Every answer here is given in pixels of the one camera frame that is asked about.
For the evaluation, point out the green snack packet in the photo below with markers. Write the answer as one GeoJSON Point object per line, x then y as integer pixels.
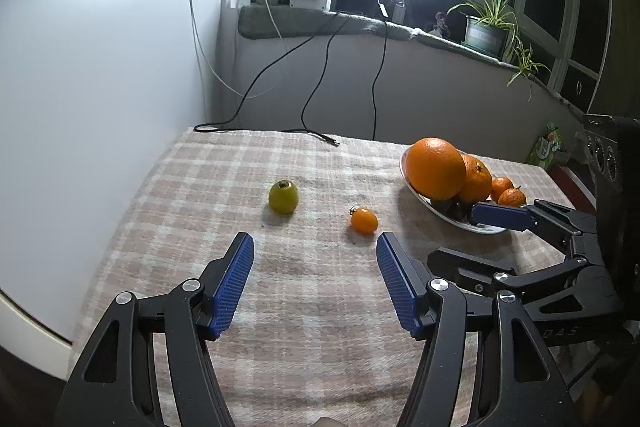
{"type": "Point", "coordinates": [549, 149]}

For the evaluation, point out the dark carved wooden furniture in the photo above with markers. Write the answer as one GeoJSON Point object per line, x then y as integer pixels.
{"type": "Point", "coordinates": [612, 149]}

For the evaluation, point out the small orange kumquat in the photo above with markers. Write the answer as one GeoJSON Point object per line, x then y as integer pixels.
{"type": "Point", "coordinates": [363, 220]}

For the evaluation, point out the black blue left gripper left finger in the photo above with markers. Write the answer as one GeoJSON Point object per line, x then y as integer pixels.
{"type": "Point", "coordinates": [114, 382]}

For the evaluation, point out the medium orange behind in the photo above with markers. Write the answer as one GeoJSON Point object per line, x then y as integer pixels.
{"type": "Point", "coordinates": [477, 185]}

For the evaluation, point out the white fruit plate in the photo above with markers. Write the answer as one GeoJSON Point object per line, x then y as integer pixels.
{"type": "Point", "coordinates": [450, 211]}

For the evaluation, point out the grey windowsill mat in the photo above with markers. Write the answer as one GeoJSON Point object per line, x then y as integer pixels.
{"type": "Point", "coordinates": [256, 22]}

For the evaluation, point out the large orange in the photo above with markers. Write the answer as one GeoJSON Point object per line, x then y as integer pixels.
{"type": "Point", "coordinates": [435, 168]}

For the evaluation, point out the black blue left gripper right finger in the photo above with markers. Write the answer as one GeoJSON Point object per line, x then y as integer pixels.
{"type": "Point", "coordinates": [517, 380]}

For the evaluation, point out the pink plaid tablecloth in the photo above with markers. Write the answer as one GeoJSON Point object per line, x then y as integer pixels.
{"type": "Point", "coordinates": [315, 334]}

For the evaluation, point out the small tangerine left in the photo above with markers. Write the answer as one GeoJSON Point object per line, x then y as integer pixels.
{"type": "Point", "coordinates": [500, 184]}

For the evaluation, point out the small tangerine right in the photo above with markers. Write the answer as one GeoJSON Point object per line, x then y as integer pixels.
{"type": "Point", "coordinates": [512, 197]}

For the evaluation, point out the small tangerine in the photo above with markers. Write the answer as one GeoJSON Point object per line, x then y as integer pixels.
{"type": "Point", "coordinates": [512, 197]}
{"type": "Point", "coordinates": [500, 184]}

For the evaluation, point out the potted spider plant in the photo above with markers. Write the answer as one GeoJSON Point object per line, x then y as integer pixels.
{"type": "Point", "coordinates": [492, 28]}

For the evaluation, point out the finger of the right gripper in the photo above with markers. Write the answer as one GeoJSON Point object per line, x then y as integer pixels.
{"type": "Point", "coordinates": [466, 271]}
{"type": "Point", "coordinates": [511, 218]}

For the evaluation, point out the green round fruit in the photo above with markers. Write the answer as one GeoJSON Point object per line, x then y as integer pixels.
{"type": "Point", "coordinates": [283, 197]}

